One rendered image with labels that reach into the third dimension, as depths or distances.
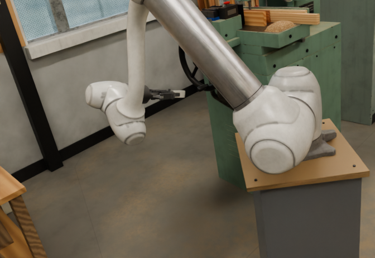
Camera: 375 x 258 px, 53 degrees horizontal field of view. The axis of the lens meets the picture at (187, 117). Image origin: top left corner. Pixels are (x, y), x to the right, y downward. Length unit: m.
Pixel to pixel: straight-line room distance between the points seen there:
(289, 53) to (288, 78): 0.65
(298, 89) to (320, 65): 0.87
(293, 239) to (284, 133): 0.48
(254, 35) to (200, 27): 0.71
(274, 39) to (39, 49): 1.60
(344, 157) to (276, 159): 0.34
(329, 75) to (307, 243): 1.01
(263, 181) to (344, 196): 0.26
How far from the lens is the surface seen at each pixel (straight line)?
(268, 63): 1.67
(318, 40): 1.95
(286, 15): 1.73
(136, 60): 1.25
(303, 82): 1.13
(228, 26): 1.69
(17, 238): 2.01
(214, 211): 2.05
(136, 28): 1.25
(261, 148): 0.94
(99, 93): 1.39
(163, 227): 2.02
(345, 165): 1.21
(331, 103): 2.15
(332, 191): 1.24
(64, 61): 2.79
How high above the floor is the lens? 1.28
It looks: 24 degrees down
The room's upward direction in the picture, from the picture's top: 10 degrees counter-clockwise
